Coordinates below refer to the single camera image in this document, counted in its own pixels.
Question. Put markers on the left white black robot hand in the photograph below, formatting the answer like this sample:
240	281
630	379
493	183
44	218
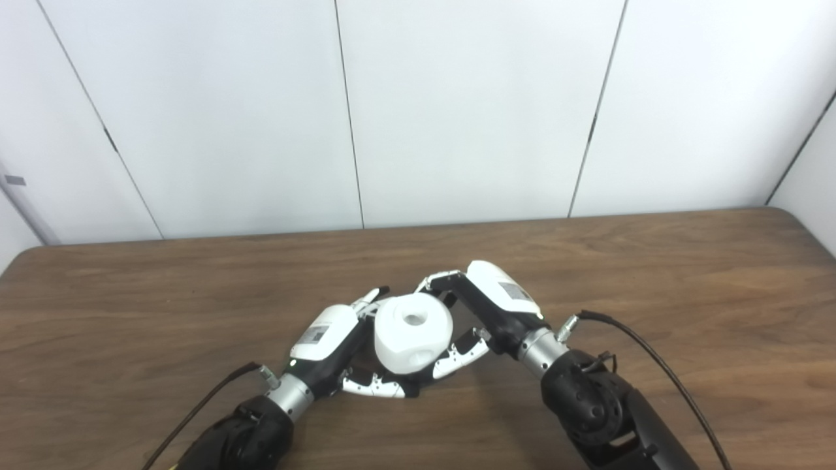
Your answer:
326	333

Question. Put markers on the round white plastic piece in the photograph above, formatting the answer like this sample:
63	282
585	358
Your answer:
411	339

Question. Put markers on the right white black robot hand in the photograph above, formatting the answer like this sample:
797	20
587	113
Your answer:
499	300

